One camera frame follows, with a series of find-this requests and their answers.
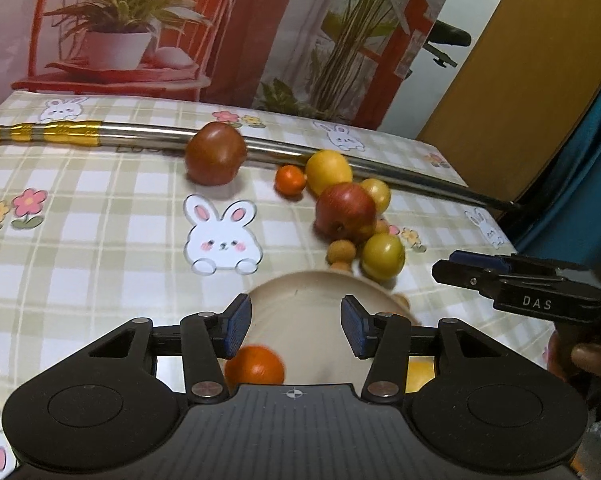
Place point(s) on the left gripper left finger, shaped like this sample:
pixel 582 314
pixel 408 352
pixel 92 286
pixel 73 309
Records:
pixel 207 337

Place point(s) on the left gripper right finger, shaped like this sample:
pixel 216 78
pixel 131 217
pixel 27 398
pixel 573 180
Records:
pixel 384 338

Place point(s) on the large yellow orange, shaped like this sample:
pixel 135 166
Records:
pixel 420 372

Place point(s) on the green plum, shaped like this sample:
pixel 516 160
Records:
pixel 383 257
pixel 380 193

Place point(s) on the brown longan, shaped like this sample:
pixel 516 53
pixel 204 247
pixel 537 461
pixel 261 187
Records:
pixel 341 266
pixel 341 251

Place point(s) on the red yellow apple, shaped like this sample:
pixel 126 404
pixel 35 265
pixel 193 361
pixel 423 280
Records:
pixel 345 211

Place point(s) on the small tangerine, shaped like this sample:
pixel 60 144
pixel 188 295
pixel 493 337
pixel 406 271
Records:
pixel 290 181

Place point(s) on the dark red apple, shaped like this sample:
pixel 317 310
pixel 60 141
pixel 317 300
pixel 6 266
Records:
pixel 215 154

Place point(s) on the person right hand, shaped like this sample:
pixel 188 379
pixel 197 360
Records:
pixel 584 356

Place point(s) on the beige plate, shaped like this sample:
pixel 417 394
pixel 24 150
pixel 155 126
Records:
pixel 298 317

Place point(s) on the teal curtain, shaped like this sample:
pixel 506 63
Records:
pixel 560 217

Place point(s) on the checkered bunny tablecloth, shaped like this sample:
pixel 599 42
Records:
pixel 111 242

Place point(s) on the yellow lemon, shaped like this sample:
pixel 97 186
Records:
pixel 326 168

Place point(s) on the wooden door panel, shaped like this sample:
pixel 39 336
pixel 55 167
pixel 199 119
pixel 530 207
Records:
pixel 520 94

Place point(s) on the printed room backdrop poster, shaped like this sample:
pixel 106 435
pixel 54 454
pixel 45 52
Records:
pixel 338 60

